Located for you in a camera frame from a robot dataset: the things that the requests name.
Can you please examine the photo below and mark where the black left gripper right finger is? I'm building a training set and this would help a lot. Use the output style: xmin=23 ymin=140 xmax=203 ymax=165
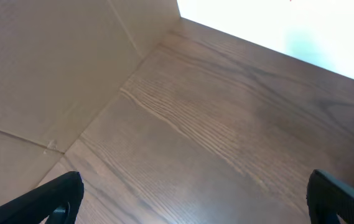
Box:
xmin=306 ymin=169 xmax=354 ymax=224

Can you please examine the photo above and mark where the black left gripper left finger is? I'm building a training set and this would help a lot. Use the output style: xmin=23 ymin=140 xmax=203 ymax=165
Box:
xmin=0 ymin=171 xmax=84 ymax=224

